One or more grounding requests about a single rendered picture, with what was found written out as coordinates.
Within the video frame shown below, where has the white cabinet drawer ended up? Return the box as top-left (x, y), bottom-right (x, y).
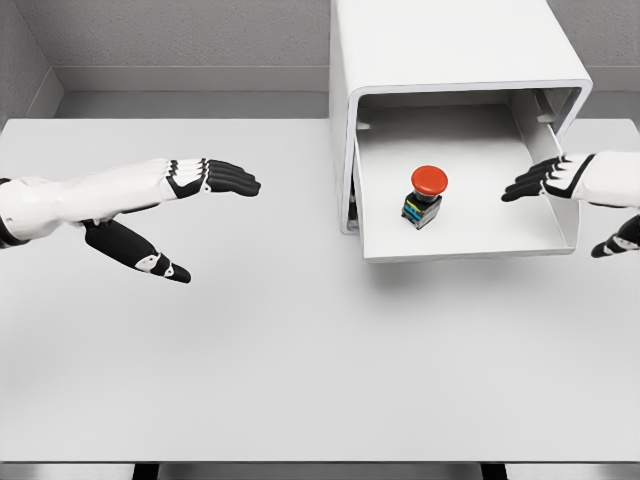
top-left (353, 102), bottom-right (581, 265)

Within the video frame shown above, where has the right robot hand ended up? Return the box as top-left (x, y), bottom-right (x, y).
top-left (500, 150), bottom-right (640, 260)

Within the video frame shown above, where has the red button load switch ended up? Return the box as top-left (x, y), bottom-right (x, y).
top-left (400, 165), bottom-right (449, 232)

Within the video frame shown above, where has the white tabletop storage cabinet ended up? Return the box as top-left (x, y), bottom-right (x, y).
top-left (329, 0), bottom-right (595, 236)

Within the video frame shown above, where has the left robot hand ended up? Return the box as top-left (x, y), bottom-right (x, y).
top-left (58, 158), bottom-right (262, 286)

